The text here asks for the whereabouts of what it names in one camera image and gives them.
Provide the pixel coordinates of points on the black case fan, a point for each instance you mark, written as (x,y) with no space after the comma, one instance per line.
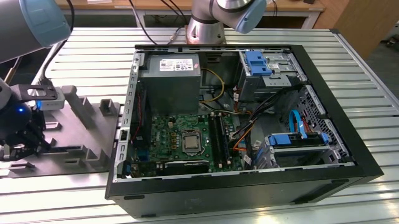
(144,105)

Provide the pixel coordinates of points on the blue drive cage latch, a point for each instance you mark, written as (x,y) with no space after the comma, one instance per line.
(255,58)

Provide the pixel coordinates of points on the silver CPU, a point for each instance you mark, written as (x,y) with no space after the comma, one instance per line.
(192,142)

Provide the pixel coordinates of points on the black PC case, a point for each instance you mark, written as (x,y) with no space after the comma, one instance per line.
(218,198)

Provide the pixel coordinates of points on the black graphics card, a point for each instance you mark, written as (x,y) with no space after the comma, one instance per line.
(187,166)

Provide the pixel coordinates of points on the grey parts rack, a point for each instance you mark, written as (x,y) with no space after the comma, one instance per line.
(75,130)

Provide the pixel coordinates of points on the wooden desk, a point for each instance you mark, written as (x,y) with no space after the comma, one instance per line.
(280,9)

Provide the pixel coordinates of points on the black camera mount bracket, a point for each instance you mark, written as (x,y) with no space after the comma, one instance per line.
(40,88)

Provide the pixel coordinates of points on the white box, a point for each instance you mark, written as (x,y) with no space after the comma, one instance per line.
(99,1)

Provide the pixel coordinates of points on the metal optical drive cage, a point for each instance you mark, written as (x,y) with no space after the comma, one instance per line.
(274,81)

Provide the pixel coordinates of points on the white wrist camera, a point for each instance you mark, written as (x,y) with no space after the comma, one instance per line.
(52,103)

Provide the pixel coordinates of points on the grey power supply unit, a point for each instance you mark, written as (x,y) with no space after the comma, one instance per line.
(171,93)

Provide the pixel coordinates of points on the green motherboard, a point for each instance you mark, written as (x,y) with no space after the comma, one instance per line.
(164,130)

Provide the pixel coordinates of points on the installed RAM stick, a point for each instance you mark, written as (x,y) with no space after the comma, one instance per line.
(224,137)

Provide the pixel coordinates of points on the hard disk in blue carrier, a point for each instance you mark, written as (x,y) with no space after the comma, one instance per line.
(280,140)

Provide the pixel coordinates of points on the black CPU socket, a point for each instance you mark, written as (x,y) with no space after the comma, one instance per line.
(187,152)

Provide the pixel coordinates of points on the wooden cabinet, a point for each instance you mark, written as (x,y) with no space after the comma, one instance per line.
(362,23)

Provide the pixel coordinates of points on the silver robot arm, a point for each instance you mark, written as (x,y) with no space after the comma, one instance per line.
(19,28)

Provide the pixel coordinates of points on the metal disk bay cage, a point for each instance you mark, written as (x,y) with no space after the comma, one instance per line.
(311,154)

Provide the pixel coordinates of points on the empty blue disk carrier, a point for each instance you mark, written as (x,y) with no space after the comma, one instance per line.
(260,156)

